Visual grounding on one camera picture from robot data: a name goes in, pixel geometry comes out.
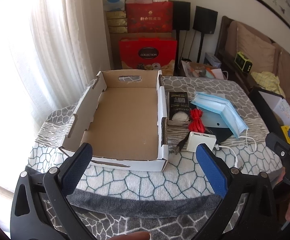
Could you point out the blue tissue box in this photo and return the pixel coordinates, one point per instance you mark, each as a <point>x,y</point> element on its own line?
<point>114,5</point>

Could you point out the brown padded headboard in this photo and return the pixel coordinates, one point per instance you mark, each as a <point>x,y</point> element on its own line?
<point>266,55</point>

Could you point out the yellow checked cloth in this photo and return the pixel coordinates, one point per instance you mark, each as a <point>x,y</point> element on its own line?
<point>269,82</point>

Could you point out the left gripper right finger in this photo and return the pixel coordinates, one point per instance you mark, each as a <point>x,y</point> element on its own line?
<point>214,169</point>

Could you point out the white sheer curtain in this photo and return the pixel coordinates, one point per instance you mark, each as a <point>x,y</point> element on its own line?
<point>50,50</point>

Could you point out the right black speaker on stand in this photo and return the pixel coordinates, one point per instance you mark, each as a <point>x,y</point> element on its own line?
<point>204,22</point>

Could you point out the patterned grey white blanket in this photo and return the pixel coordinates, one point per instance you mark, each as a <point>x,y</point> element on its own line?
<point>174,203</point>

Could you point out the black packaged mask pouch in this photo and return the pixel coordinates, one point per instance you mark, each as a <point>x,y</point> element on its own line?
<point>178,109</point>

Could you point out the black booklet pouch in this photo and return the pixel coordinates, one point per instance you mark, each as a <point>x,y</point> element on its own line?
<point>221,134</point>

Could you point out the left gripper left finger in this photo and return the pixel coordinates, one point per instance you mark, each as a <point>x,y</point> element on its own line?
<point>74,167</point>

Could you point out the blue surgical face masks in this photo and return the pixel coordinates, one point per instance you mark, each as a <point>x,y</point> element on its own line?
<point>224,108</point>

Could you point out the black speaker on stand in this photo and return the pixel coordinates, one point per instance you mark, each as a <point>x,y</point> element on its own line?
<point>204,22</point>
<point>181,22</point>

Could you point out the white USB hub with cable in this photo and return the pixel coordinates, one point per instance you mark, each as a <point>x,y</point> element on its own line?
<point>196,138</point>

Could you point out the dark red tea gift bag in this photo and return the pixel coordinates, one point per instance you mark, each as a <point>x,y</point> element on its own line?
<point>156,17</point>

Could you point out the cardboard tray box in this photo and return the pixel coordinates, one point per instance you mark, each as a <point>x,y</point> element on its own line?
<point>123,116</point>

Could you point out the black bin with papers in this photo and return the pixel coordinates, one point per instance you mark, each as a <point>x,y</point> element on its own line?
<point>274,111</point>

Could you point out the person's left hand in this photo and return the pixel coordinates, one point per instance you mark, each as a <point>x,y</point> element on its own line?
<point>140,235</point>

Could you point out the stacked gold boxes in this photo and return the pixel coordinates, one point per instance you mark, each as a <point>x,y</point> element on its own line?
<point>117,22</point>

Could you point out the left black speaker on stand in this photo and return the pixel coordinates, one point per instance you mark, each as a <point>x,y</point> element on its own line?
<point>181,22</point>

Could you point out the green alarm clock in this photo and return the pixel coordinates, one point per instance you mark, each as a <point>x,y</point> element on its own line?
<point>243,62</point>

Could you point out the red collection gift bag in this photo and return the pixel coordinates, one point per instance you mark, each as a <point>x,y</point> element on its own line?
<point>151,53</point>

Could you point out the cardboard box of clutter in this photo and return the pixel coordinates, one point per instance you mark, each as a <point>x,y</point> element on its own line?
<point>193,69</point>

